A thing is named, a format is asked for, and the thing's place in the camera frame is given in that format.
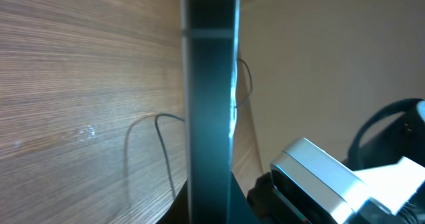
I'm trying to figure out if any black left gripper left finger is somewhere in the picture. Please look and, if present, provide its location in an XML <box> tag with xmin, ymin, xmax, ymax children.
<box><xmin>157</xmin><ymin>181</ymin><xmax>189</xmax><ymax>224</ymax></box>

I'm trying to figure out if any teal Galaxy smartphone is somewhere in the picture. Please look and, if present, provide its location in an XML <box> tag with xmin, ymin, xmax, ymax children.
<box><xmin>181</xmin><ymin>0</ymin><xmax>240</xmax><ymax>223</ymax></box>

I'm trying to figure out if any black USB charging cable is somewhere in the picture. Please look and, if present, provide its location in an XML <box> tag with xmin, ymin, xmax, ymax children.
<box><xmin>154</xmin><ymin>58</ymin><xmax>254</xmax><ymax>200</ymax></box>

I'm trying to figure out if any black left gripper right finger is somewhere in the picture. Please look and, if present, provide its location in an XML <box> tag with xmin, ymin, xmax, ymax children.
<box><xmin>229</xmin><ymin>173</ymin><xmax>260</xmax><ymax>224</ymax></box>

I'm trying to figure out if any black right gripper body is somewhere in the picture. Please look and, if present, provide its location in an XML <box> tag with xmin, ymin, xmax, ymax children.
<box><xmin>247</xmin><ymin>172</ymin><xmax>285</xmax><ymax>224</ymax></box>

